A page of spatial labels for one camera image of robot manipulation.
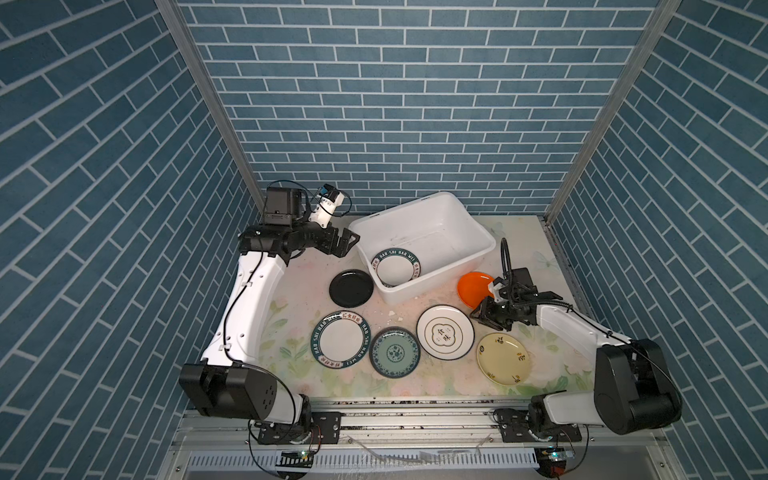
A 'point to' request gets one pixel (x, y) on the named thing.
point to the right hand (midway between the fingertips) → (472, 312)
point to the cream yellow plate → (502, 358)
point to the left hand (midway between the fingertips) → (344, 228)
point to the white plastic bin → (439, 229)
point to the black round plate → (351, 288)
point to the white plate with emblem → (445, 332)
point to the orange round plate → (473, 287)
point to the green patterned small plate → (394, 352)
